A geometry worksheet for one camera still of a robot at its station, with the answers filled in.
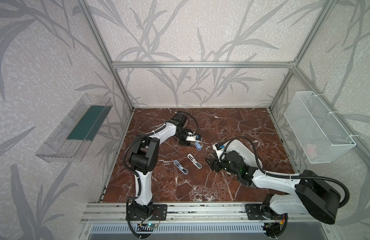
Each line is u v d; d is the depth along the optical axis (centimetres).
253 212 73
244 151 94
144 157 53
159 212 73
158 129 62
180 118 81
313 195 43
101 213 75
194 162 91
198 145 95
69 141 63
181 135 83
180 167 88
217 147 72
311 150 73
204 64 96
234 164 64
